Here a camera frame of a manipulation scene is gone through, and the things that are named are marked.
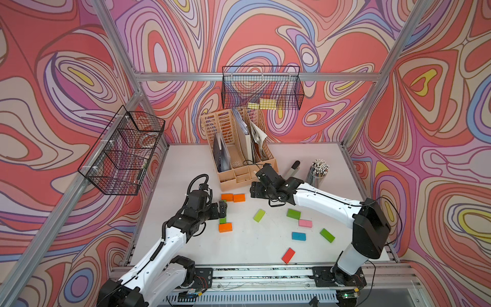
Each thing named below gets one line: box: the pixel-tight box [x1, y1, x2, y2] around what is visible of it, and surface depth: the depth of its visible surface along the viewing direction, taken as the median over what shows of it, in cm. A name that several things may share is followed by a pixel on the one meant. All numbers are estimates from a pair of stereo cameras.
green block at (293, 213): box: [286, 208, 302, 221], surface depth 91 cm
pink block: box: [298, 219, 313, 228], surface depth 89 cm
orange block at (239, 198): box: [233, 193, 247, 203], surface depth 96 cm
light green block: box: [253, 208, 266, 223], surface depth 92 cm
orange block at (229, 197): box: [220, 193, 234, 202], surface depth 96 cm
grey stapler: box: [283, 160, 302, 180], surface depth 106 cm
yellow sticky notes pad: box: [247, 97, 277, 111], surface depth 85 cm
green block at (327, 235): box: [319, 227, 336, 244], surface depth 86 cm
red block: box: [281, 247, 296, 265], surface depth 80 cm
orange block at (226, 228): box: [218, 222, 234, 234], surface depth 88 cm
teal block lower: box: [291, 231, 306, 242], surface depth 86 cm
